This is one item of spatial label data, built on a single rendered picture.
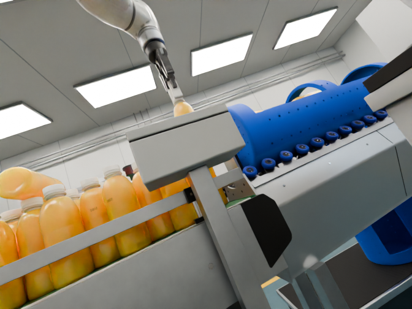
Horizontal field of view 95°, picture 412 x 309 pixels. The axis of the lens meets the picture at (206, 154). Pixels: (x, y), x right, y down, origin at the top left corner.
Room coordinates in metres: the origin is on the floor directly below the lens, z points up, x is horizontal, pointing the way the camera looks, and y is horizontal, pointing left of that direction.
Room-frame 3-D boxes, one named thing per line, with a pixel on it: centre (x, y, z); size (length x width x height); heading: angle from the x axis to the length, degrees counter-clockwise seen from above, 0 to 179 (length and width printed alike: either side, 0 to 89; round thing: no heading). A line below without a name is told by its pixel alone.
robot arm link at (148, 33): (0.59, 0.01, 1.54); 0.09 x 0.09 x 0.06
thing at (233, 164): (0.71, -0.08, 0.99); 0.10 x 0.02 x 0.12; 18
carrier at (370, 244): (1.42, -0.83, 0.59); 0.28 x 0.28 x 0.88
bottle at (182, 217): (0.48, 0.11, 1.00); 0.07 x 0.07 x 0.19
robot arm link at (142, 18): (0.58, 0.02, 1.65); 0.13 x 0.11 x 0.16; 146
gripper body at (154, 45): (0.59, 0.01, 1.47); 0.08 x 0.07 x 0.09; 17
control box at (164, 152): (0.37, 0.03, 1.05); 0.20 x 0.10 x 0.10; 108
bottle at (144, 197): (0.50, 0.18, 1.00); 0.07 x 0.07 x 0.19
